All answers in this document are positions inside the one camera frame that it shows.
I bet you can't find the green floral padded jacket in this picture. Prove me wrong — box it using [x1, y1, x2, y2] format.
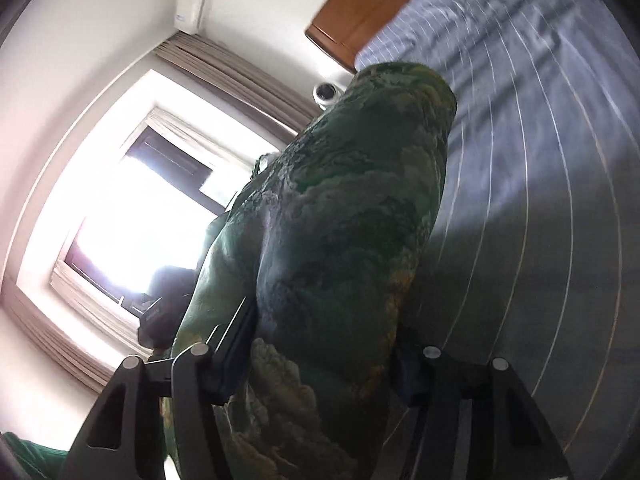
[174, 62, 457, 479]

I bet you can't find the bright window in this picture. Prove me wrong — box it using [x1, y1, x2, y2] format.
[51, 70, 281, 320]

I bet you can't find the blue checked bed cover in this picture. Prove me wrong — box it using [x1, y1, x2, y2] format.
[356, 0, 639, 479]

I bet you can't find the beige curtain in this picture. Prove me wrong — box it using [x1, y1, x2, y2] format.
[154, 32, 320, 143]

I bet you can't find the white round fan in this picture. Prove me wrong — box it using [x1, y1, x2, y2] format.
[312, 81, 344, 110]

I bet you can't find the brown wooden headboard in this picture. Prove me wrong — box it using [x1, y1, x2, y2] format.
[305, 0, 409, 73]

